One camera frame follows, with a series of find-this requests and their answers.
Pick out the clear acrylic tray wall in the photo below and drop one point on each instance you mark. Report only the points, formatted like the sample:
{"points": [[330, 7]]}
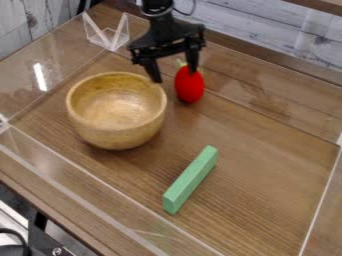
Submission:
{"points": [[113, 224]]}

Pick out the clear acrylic corner bracket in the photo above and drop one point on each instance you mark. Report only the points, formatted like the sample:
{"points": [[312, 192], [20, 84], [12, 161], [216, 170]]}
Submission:
{"points": [[107, 38]]}

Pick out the wooden bowl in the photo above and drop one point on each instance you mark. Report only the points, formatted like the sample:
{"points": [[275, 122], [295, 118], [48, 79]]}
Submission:
{"points": [[116, 109]]}

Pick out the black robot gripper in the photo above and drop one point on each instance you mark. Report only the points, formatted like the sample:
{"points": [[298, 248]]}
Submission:
{"points": [[181, 37]]}

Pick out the black table leg clamp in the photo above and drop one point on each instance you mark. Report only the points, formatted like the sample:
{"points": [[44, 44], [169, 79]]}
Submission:
{"points": [[42, 244]]}

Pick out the red toy fruit green stem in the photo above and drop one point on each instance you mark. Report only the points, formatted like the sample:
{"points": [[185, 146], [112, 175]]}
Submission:
{"points": [[188, 83]]}

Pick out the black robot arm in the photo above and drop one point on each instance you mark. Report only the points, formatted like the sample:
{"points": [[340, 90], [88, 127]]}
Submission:
{"points": [[157, 11]]}

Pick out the green rectangular block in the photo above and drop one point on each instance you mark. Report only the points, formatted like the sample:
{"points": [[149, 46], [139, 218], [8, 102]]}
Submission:
{"points": [[188, 180]]}

